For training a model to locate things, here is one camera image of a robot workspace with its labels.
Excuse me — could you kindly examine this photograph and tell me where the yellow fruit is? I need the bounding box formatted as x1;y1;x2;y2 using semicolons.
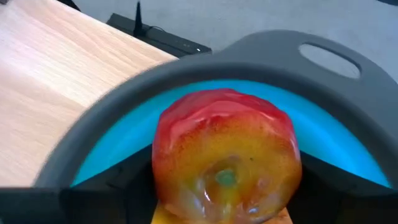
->
150;202;295;224

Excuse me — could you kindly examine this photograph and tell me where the black box with antenna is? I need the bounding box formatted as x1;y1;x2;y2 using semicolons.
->
106;1;213;58

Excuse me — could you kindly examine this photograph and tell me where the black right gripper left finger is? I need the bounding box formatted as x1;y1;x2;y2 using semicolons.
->
0;144;159;224

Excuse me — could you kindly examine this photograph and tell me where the teal bowl grey rim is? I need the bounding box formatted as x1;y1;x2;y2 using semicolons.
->
33;29;398;190

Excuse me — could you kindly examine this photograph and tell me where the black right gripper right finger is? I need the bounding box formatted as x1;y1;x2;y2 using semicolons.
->
287;151;398;224

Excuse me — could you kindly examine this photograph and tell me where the red yellow apple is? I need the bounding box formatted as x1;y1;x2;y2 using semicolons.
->
151;88;303;224

